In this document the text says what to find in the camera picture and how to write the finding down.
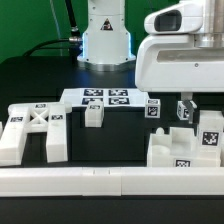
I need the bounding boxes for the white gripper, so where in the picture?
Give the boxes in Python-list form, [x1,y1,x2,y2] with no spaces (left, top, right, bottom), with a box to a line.
[135,0,224,124]

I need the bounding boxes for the white chair seat part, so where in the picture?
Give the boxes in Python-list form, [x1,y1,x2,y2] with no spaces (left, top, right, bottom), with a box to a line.
[147,127,221,168]

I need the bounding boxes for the white tagged cube far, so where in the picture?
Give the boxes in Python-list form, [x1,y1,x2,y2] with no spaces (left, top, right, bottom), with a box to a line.
[177,101,189,120]

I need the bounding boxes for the white tagged cube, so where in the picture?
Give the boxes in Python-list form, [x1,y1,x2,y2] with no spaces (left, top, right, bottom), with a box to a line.
[145,99,161,118]
[177,101,189,120]

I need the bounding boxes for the white tagged cube near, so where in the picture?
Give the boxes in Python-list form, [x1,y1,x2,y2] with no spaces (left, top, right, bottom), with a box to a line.
[145,99,161,118]

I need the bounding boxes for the white front obstacle bar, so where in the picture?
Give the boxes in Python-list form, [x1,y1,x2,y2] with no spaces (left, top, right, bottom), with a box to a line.
[0,167,224,197]

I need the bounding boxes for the white base tag plate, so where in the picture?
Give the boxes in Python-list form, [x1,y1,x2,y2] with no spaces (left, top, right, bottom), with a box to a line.
[60,88,149,107]

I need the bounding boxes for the black cable with connector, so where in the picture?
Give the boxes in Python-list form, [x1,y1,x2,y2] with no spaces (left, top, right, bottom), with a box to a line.
[22,0,84,64]

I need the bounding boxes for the white chair back frame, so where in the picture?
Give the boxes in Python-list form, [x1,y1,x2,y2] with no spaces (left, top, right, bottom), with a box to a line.
[0,102,72,166]

